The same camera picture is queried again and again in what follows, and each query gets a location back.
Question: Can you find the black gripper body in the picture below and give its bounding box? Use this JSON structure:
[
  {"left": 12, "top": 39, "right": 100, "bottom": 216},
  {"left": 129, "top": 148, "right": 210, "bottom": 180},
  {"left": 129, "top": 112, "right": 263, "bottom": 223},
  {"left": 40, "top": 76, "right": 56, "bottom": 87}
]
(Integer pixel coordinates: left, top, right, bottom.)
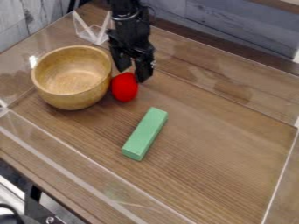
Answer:
[{"left": 106, "top": 16, "right": 154, "bottom": 60}]

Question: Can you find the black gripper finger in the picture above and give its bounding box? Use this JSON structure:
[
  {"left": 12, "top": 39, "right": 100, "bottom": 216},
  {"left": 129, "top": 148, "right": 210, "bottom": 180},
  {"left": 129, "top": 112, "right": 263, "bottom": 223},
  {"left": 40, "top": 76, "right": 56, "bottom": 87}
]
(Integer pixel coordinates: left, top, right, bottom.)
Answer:
[
  {"left": 134, "top": 56, "right": 154, "bottom": 83},
  {"left": 109, "top": 46, "right": 132, "bottom": 72}
]

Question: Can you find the red plush strawberry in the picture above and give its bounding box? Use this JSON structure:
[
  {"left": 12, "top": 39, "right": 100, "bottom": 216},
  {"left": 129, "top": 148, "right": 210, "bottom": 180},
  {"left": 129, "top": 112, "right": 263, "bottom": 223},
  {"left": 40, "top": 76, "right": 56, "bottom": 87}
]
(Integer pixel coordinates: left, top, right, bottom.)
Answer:
[{"left": 110, "top": 73, "right": 137, "bottom": 102}]

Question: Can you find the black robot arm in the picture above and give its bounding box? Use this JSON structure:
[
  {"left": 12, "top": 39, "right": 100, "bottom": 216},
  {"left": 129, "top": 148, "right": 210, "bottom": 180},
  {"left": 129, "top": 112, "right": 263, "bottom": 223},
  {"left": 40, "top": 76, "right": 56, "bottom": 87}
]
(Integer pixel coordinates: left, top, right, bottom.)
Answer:
[{"left": 106, "top": 0, "right": 154, "bottom": 83}]

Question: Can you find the clear acrylic corner stand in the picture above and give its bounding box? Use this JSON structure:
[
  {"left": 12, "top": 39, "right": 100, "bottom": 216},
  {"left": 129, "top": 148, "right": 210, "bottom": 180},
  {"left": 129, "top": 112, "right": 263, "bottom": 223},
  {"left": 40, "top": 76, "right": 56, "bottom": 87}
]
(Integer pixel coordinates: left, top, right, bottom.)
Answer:
[{"left": 70, "top": 11, "right": 112, "bottom": 46}]

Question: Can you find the wooden bowl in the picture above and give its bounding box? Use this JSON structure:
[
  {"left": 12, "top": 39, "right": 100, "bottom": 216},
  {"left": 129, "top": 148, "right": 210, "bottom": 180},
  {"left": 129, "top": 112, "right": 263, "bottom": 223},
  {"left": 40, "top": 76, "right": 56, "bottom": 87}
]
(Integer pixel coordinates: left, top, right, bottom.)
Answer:
[{"left": 32, "top": 45, "right": 112, "bottom": 110}]

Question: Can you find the green rectangular block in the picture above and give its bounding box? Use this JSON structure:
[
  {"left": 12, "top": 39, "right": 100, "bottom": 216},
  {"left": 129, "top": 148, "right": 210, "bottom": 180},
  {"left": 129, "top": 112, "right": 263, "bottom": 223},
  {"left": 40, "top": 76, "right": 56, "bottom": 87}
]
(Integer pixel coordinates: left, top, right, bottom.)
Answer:
[{"left": 121, "top": 107, "right": 168, "bottom": 161}]

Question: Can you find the clear acrylic front barrier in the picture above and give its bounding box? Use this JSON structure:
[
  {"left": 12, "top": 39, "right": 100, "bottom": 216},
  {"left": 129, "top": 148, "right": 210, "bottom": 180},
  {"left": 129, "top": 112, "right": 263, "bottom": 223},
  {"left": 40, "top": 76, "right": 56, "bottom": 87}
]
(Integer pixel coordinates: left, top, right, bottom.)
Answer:
[{"left": 0, "top": 108, "right": 194, "bottom": 224}]

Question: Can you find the black metal table frame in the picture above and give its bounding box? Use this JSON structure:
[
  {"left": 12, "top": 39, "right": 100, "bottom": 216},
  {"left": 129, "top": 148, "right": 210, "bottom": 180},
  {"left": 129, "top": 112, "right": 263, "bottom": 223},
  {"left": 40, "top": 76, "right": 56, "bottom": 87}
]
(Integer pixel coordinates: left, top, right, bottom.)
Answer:
[{"left": 0, "top": 183, "right": 68, "bottom": 224}]

